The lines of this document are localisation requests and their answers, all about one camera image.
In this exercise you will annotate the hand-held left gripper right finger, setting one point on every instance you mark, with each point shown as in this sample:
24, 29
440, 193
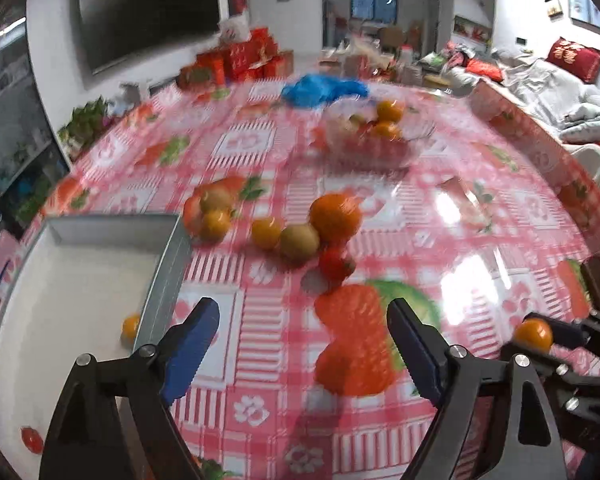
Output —
417, 355

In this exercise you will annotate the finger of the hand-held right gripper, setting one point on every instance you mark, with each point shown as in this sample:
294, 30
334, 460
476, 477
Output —
580, 332
580, 385

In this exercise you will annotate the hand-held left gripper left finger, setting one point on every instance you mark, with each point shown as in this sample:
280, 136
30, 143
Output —
190, 355

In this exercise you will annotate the small orange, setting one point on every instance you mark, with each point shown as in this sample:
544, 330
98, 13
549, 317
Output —
532, 335
266, 232
130, 327
215, 225

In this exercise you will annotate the white grey-sided tray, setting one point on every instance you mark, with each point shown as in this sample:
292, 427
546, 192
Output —
80, 310

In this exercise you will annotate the red tomato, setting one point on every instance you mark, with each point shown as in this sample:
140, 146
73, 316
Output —
336, 266
31, 439

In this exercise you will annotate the clear glass bowl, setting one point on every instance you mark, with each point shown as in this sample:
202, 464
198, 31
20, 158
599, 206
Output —
380, 152

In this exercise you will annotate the red strawberry print tablecloth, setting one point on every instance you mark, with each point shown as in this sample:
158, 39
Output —
280, 340

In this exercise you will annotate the white chair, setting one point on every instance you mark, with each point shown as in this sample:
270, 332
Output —
597, 160

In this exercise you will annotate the grey sofa blanket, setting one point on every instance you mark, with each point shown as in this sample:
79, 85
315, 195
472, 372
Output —
545, 90

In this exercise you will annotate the green leafy plant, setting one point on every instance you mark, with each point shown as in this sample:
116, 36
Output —
85, 127

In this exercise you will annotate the red cushion gold print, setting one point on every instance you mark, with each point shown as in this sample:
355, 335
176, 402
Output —
575, 60

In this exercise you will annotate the red cloth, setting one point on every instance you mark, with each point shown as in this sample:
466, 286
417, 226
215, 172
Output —
485, 69

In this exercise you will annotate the blue plastic bag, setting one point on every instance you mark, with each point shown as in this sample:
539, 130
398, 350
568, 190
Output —
320, 91

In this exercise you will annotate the glass door cabinet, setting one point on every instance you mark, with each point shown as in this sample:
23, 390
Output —
15, 125

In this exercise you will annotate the white bottle red cap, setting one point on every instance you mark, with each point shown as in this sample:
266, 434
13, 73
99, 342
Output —
408, 65

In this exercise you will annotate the stack of red gift boxes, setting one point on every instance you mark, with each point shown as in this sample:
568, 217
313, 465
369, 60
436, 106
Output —
240, 62

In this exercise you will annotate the pile of clothes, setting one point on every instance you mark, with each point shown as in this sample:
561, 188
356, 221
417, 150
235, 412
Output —
457, 55

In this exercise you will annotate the brown swivel chair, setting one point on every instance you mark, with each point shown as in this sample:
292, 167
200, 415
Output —
391, 39

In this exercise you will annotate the white gift bag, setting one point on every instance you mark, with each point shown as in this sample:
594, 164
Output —
235, 29

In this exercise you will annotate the black television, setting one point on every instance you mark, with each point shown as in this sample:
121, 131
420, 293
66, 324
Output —
145, 10

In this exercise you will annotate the dark window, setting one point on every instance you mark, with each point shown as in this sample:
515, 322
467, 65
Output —
374, 2

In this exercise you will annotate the wall poster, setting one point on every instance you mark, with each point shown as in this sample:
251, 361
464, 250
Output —
472, 29

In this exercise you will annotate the framed wall picture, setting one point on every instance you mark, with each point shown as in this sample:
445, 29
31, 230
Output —
586, 7

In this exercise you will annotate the small picture frame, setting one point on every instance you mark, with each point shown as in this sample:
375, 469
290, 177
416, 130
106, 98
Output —
555, 7

